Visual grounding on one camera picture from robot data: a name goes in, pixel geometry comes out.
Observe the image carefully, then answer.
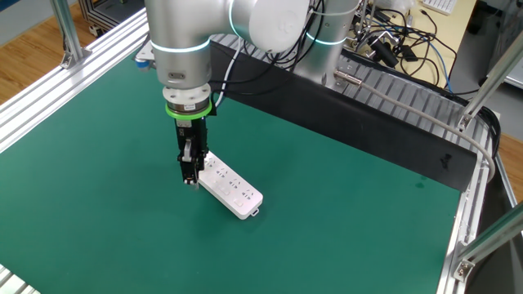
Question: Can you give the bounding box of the grey braided hose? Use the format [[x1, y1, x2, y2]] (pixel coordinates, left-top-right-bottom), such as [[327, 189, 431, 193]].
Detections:
[[333, 69, 496, 183]]

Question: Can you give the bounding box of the black desk cable tangle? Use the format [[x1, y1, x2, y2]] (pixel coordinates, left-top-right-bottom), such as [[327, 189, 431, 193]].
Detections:
[[359, 0, 458, 89]]

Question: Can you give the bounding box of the beige desk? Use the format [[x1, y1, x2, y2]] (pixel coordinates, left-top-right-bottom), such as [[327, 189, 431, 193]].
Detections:
[[402, 0, 478, 93]]

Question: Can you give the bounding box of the white four-socket power strip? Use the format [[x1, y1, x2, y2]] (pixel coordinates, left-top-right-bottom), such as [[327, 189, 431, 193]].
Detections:
[[198, 150, 265, 221]]

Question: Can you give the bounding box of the green table mat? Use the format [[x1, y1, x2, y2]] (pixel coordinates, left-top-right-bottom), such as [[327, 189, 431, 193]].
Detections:
[[0, 52, 463, 294]]

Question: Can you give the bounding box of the silver blue wrist camera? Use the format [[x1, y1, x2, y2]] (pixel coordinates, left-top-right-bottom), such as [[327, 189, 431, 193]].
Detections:
[[133, 42, 157, 73]]

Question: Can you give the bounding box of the white power strip cord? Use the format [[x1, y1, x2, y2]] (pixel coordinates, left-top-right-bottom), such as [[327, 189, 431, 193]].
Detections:
[[214, 38, 244, 108]]

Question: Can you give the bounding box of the black robot base cable bundle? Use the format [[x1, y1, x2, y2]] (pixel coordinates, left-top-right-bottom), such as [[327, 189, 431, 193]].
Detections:
[[208, 0, 328, 97]]

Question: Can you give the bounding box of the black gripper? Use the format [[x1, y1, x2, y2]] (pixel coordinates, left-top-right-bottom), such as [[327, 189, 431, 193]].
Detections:
[[175, 115, 210, 189]]

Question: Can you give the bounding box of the black white striped cart frame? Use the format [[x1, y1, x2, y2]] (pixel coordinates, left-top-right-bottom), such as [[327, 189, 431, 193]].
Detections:
[[77, 0, 147, 38]]

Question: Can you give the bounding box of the white computer keyboard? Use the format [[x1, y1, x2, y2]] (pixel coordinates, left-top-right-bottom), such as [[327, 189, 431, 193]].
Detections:
[[420, 0, 458, 16]]

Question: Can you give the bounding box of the black cable bundle on rail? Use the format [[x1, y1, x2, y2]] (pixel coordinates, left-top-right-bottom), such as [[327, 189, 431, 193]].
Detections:
[[476, 105, 503, 161]]

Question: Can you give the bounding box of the aluminium frame post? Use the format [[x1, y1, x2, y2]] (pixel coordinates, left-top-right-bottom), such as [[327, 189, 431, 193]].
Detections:
[[456, 30, 523, 132], [451, 203, 523, 283], [49, 0, 93, 69]]

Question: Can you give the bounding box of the blue cable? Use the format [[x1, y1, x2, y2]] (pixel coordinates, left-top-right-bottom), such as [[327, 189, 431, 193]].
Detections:
[[427, 40, 455, 94]]

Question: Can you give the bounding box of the aluminium profile side rail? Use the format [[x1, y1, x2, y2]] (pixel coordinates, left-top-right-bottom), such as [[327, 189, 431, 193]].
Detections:
[[0, 7, 150, 154], [435, 101, 498, 294]]

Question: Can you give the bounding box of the black rubber strip mat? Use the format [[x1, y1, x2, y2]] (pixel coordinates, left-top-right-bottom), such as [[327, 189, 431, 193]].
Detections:
[[208, 40, 478, 193]]

